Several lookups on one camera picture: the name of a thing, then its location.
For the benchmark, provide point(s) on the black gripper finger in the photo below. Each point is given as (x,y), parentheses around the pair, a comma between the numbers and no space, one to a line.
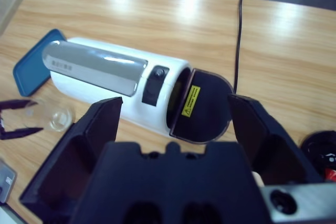
(21,132)
(265,140)
(15,103)
(78,150)

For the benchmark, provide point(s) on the white capsule coffee machine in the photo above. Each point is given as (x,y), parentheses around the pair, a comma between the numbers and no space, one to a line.
(105,85)

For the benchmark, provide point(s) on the black capsule holder with rods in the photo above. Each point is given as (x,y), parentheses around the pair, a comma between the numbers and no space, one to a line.
(315,150)

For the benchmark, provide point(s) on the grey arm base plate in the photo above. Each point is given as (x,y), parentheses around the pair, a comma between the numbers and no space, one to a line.
(6,179)

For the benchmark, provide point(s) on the red coffee capsule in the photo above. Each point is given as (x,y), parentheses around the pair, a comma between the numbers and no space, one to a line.
(331,175)

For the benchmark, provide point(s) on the clear drinking glass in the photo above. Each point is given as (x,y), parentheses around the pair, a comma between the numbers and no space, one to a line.
(61,121)

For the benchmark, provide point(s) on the teal plastic tray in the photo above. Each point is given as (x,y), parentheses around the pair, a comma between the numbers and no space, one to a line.
(31,72)

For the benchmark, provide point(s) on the grey coffee machine lever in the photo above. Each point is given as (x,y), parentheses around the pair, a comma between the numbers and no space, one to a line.
(92,64)

